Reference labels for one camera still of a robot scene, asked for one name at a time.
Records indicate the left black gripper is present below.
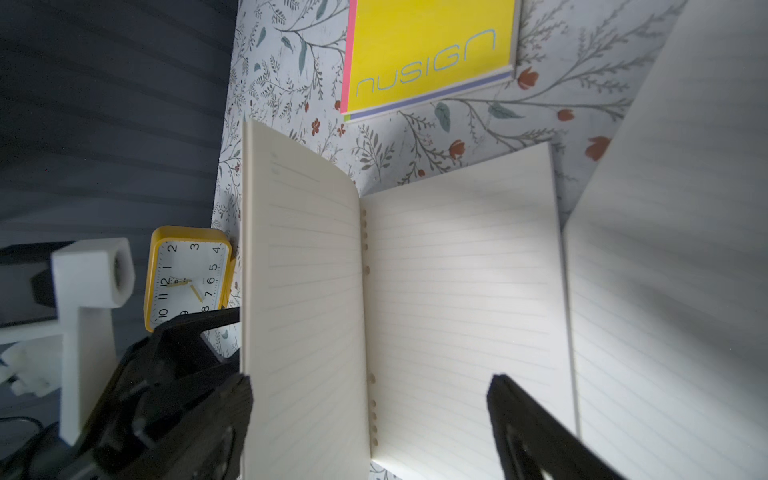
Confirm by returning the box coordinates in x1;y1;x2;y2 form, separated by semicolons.
1;422;89;479

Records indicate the cream notebook underneath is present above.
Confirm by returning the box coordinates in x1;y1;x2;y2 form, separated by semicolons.
565;1;767;479

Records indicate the cream lined notebook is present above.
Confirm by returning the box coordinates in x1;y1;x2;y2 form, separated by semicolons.
240;121;577;479

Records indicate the yellow framed box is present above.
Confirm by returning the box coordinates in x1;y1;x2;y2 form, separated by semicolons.
143;226;235;332

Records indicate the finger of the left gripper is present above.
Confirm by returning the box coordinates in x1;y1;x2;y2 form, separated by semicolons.
83;307;240;444

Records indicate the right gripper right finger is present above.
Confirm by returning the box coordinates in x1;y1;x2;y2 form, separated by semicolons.
487;375;622;479

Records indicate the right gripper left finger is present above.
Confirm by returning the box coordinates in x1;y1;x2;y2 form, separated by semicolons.
71;373;253;479

